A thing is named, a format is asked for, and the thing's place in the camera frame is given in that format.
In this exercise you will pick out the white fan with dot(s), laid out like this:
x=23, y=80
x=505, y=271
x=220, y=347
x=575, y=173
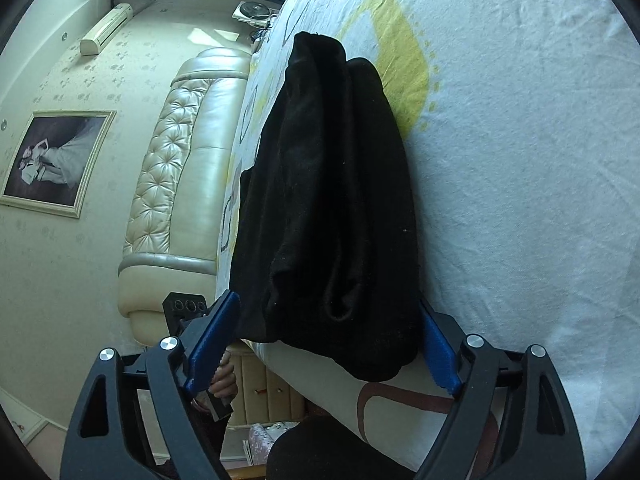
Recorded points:
x=255, y=11

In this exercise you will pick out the person's dark clothing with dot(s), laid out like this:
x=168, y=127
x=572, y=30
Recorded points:
x=320, y=452

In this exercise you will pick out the floral patterned cloth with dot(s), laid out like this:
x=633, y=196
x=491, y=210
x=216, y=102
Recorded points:
x=262, y=440

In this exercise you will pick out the black pants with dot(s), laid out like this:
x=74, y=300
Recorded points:
x=330, y=200

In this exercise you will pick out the cream nightstand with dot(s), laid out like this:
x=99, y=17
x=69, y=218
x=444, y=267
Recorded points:
x=267, y=390

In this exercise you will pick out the cream wall air conditioner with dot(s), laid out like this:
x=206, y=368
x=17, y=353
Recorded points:
x=105, y=30

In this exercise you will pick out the white patterned bed sheet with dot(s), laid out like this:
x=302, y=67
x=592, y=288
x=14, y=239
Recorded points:
x=510, y=160

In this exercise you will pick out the framed wall picture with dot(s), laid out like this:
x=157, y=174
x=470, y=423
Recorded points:
x=57, y=160

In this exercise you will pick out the person's left hand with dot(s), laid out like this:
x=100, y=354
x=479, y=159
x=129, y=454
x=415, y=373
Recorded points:
x=226, y=372

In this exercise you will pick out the cream tufted leather headboard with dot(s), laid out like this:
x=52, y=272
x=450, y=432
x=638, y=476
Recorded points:
x=170, y=200

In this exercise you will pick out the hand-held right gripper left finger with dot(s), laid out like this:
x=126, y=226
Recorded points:
x=210, y=347

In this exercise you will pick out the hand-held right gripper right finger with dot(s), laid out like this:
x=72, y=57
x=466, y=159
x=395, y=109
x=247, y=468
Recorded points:
x=440, y=357

